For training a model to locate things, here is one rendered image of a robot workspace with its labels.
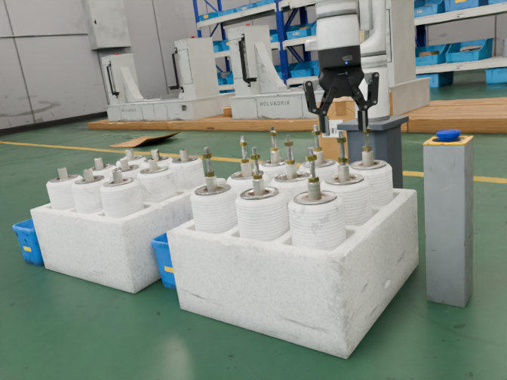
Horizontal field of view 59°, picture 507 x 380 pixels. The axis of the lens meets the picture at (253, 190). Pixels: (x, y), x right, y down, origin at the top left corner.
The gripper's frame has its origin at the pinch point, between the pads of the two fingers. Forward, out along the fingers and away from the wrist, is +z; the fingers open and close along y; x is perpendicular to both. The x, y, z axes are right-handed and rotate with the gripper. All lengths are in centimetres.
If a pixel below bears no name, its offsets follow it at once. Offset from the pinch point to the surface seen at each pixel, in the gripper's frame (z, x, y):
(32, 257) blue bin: 33, 48, -81
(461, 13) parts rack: -37, 393, 259
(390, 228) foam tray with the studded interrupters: 20.4, -3.4, 6.7
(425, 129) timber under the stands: 34, 162, 99
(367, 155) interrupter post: 8.1, 7.7, 7.1
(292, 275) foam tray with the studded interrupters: 21.7, -13.4, -14.8
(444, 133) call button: 2.6, -7.4, 15.6
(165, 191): 16, 33, -38
